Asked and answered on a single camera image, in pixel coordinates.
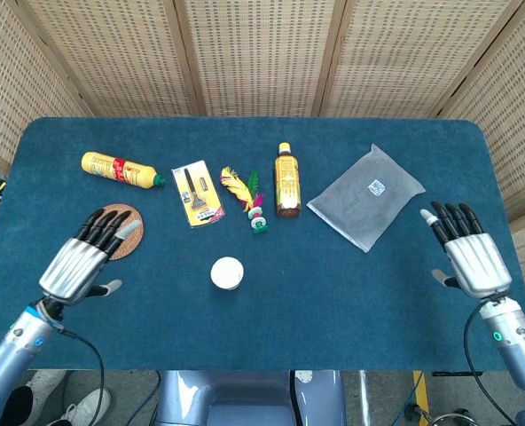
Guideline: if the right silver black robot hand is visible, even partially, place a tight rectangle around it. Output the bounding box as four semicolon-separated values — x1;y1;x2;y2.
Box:
419;201;513;299

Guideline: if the black trouser leg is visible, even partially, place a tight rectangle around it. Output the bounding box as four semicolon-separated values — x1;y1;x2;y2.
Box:
0;385;36;426

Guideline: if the black torso cable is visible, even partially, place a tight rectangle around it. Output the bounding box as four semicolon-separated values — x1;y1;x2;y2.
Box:
288;370;302;426

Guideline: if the yellow bottle green cap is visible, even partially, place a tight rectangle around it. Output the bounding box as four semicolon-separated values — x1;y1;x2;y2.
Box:
81;151;167;191

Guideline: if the bamboo folding screen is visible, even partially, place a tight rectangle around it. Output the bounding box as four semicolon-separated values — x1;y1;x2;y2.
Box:
0;0;525;285

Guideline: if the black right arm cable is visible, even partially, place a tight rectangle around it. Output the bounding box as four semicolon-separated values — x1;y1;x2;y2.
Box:
462;300;519;426

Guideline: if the round woven brown coaster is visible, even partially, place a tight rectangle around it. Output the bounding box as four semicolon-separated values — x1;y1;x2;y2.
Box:
96;203;145;262

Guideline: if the chrome ring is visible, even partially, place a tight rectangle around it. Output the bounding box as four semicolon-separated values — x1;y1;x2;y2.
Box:
430;410;473;426

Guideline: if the white sneaker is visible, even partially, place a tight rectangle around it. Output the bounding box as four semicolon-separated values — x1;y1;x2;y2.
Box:
49;388;112;426
25;369;68;398

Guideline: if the grey plastic pouch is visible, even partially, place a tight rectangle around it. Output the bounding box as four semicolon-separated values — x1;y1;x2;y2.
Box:
306;143;427;254

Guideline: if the amber bottle yellow cap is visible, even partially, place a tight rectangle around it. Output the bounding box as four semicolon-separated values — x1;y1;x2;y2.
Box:
274;142;302;218

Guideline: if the blue floor cable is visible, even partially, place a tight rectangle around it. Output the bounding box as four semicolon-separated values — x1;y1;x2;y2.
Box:
127;370;162;426

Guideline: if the blue table cloth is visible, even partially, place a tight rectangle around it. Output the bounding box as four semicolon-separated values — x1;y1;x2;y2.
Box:
0;116;525;372

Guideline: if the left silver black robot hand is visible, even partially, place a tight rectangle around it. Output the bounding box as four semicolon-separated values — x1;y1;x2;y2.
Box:
38;209;143;306

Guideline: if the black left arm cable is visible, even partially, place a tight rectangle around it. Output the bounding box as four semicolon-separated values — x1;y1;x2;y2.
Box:
56;327;106;426

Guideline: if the white paper cup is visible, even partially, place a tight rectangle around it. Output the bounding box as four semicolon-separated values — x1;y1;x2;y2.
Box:
209;256;245;292

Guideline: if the colourful feather shuttlecock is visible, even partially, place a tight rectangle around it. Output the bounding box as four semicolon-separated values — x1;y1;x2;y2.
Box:
220;166;270;235

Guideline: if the razor in yellow blister pack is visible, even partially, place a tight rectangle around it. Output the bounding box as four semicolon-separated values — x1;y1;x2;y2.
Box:
170;161;226;229

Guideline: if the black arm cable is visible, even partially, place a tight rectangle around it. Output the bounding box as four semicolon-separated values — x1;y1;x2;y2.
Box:
462;300;519;426
56;327;106;426

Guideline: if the blue-grey robot torso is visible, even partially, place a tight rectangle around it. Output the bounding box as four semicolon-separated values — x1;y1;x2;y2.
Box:
154;369;348;426

